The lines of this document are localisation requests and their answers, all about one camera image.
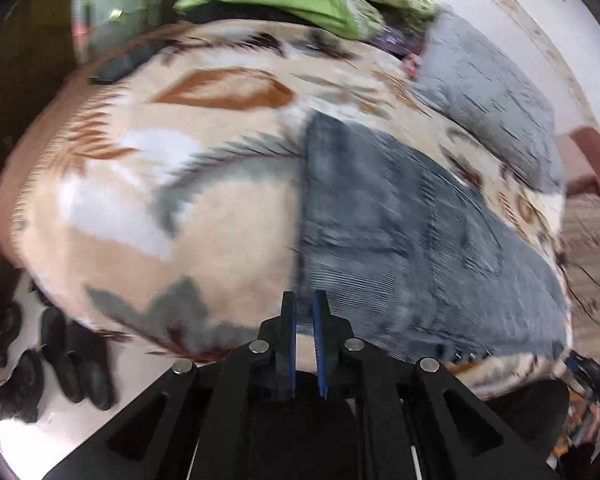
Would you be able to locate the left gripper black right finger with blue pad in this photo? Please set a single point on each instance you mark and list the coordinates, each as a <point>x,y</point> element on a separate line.
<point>415,421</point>

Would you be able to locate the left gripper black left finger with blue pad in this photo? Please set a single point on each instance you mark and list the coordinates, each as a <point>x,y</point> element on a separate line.
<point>191,422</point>

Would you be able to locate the grey denim pants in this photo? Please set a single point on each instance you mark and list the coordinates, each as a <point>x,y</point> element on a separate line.
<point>415,260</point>

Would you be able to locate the black shoes pile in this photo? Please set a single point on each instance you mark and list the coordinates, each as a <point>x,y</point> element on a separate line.
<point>78,357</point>

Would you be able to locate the beige leaf-print blanket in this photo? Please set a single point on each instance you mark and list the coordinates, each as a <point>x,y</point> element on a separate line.
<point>168,206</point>

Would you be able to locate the brown pink sofa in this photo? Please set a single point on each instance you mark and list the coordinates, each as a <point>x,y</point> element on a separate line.
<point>580,251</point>

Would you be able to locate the grey quilted pillow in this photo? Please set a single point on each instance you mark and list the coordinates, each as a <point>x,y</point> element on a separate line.
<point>471,81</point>

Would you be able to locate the black remote on bed edge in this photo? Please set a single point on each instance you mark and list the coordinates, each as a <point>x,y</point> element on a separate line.
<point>121,66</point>

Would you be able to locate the purple patterned cloth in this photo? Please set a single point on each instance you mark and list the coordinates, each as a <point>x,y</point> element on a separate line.
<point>397,43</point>

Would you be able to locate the stained glass door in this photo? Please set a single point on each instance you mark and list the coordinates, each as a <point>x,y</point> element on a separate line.
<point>99,26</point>

